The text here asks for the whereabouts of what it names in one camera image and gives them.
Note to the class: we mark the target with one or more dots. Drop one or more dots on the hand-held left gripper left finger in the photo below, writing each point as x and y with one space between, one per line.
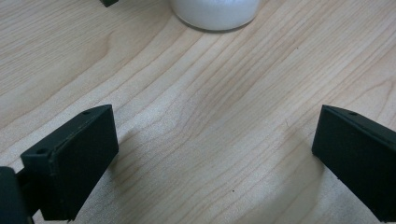
77 161

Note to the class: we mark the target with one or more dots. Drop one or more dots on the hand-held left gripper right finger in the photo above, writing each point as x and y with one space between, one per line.
361 155

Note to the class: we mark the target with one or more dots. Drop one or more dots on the black metal rack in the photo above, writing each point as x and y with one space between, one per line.
108 2

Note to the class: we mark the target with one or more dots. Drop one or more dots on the white cup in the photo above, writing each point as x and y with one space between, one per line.
214 14

